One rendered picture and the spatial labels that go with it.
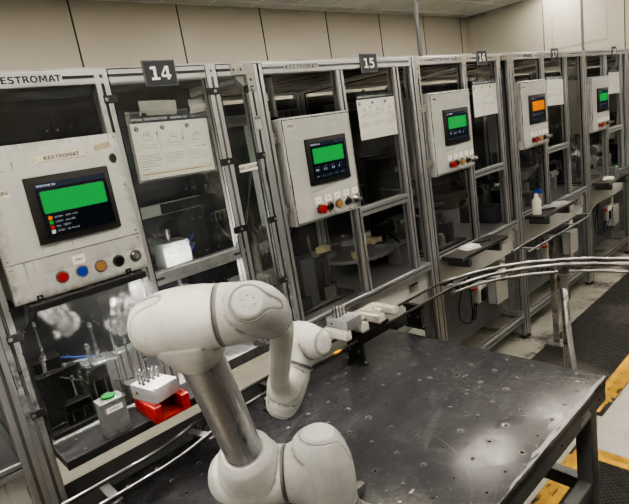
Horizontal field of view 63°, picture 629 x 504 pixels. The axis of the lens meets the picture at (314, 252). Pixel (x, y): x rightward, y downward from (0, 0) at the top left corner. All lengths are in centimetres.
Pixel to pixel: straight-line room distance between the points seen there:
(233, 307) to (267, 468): 59
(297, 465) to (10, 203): 110
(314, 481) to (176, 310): 65
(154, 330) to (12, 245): 77
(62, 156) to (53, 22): 406
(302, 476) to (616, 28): 886
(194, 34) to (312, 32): 184
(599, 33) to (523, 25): 125
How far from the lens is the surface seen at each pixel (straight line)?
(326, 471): 144
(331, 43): 775
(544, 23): 1003
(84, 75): 185
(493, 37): 1041
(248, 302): 97
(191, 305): 103
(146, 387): 180
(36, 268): 175
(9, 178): 173
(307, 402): 217
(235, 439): 134
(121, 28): 600
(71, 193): 175
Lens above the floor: 173
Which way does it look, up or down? 13 degrees down
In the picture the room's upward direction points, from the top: 9 degrees counter-clockwise
